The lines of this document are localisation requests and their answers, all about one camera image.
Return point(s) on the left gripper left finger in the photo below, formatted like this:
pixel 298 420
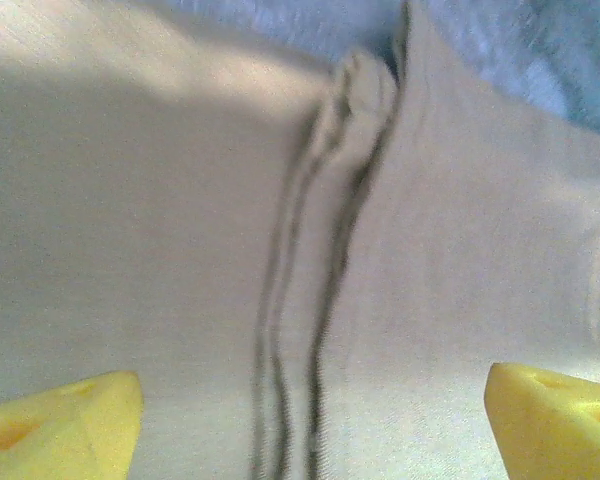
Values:
pixel 75 425

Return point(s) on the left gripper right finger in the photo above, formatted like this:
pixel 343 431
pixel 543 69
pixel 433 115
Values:
pixel 555 425

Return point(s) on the tan trousers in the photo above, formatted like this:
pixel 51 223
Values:
pixel 130 225

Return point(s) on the light blue folded trousers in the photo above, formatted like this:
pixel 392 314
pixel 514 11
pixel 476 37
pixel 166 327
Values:
pixel 530 55

